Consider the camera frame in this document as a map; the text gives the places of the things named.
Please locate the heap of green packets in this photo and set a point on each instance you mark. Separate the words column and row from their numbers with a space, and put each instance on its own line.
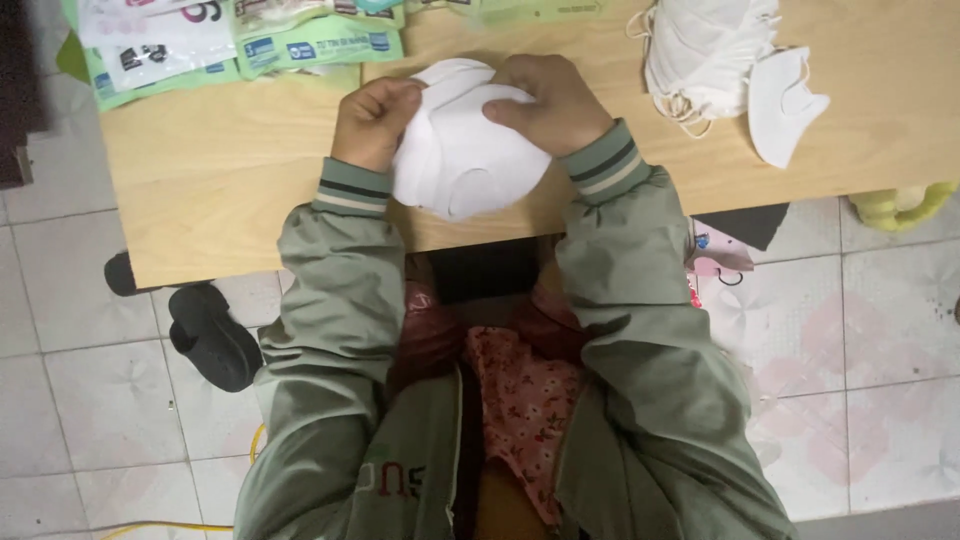
column 150, row 82

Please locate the pink floral garment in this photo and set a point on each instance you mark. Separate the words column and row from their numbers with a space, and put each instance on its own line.
column 525, row 412

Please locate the green jacket body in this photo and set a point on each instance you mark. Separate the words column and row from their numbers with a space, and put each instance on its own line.
column 675, row 465

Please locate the green packet with blue labels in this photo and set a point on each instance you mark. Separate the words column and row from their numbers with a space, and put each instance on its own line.
column 319, row 49

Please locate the pink bag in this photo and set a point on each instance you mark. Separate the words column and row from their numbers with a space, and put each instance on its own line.
column 716, row 255

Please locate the yellow-green plastic stool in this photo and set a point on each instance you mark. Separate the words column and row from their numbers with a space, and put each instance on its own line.
column 900, row 206

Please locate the person's left hand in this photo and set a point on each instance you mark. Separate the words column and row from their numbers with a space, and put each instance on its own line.
column 364, row 127

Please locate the black slipper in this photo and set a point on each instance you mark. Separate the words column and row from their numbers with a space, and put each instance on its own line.
column 214, row 341
column 124, row 274

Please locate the pile of white face masks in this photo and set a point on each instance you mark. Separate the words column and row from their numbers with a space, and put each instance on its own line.
column 705, row 52

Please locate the single white face mask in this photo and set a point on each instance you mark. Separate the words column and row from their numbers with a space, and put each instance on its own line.
column 780, row 112

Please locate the stack of white face masks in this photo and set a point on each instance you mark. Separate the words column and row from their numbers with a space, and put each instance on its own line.
column 465, row 161

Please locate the dark wooden furniture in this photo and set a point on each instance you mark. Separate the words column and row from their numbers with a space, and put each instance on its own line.
column 15, row 82

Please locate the pale green flat packet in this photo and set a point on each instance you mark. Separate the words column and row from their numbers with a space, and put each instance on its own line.
column 540, row 9

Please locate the person's right hand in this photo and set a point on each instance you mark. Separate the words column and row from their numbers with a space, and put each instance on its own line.
column 562, row 105

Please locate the white printed plastic packet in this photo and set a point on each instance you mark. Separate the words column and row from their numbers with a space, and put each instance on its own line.
column 161, row 41

